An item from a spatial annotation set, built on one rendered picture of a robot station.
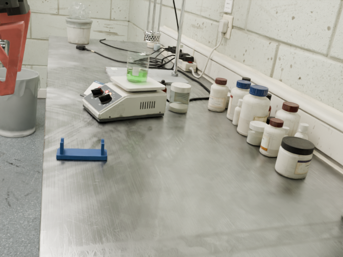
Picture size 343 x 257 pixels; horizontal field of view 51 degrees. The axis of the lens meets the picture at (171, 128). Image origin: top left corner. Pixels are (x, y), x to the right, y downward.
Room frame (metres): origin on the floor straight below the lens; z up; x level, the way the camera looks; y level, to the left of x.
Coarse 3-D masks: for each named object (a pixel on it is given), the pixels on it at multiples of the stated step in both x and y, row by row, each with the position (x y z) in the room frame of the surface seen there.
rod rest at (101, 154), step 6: (60, 144) 0.64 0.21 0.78; (102, 144) 0.66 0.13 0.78; (60, 150) 0.64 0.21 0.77; (66, 150) 0.66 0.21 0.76; (72, 150) 0.66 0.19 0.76; (78, 150) 0.67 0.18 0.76; (84, 150) 0.67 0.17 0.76; (90, 150) 0.67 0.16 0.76; (96, 150) 0.68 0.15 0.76; (102, 150) 0.66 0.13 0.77; (60, 156) 0.64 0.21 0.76; (66, 156) 0.64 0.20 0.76; (72, 156) 0.64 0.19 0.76; (78, 156) 0.64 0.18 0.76; (84, 156) 0.65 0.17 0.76; (90, 156) 0.65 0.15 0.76; (96, 156) 0.65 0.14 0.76; (102, 156) 0.65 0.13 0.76
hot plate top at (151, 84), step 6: (114, 78) 0.98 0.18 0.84; (120, 78) 0.99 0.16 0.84; (150, 78) 1.04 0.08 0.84; (120, 84) 0.93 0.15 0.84; (126, 84) 0.94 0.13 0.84; (132, 84) 0.94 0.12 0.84; (138, 84) 0.95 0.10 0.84; (144, 84) 0.96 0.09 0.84; (150, 84) 0.97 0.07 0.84; (156, 84) 0.98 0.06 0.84; (126, 90) 0.91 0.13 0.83; (132, 90) 0.91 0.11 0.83; (138, 90) 0.92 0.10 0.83; (144, 90) 0.93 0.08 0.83
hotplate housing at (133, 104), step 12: (108, 84) 0.99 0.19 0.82; (132, 96) 0.91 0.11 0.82; (144, 96) 0.92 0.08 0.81; (156, 96) 0.94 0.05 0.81; (108, 108) 0.87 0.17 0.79; (120, 108) 0.88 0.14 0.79; (132, 108) 0.90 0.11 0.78; (144, 108) 0.92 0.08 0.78; (156, 108) 0.95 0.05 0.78; (108, 120) 0.87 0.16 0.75
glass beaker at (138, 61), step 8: (128, 56) 0.96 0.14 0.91; (136, 56) 0.95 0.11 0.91; (144, 56) 0.95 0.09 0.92; (128, 64) 0.96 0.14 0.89; (136, 64) 0.95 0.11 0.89; (144, 64) 0.95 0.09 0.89; (128, 72) 0.96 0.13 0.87; (136, 72) 0.95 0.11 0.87; (144, 72) 0.96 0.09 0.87; (128, 80) 0.95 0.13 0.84; (136, 80) 0.95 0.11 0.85; (144, 80) 0.96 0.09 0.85
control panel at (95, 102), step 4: (104, 88) 0.97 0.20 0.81; (108, 88) 0.96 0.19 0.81; (104, 92) 0.94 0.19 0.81; (108, 92) 0.94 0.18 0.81; (112, 92) 0.93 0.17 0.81; (116, 92) 0.92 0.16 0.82; (88, 96) 0.95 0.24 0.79; (92, 96) 0.94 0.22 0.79; (112, 96) 0.91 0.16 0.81; (116, 96) 0.90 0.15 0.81; (120, 96) 0.90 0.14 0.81; (88, 100) 0.93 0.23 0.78; (92, 100) 0.92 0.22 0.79; (96, 100) 0.91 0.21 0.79; (112, 100) 0.89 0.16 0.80; (92, 104) 0.90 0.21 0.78; (96, 104) 0.90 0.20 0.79; (100, 104) 0.89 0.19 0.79; (104, 104) 0.88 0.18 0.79; (108, 104) 0.88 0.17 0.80; (96, 108) 0.88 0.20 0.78; (100, 108) 0.87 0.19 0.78; (104, 108) 0.86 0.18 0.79
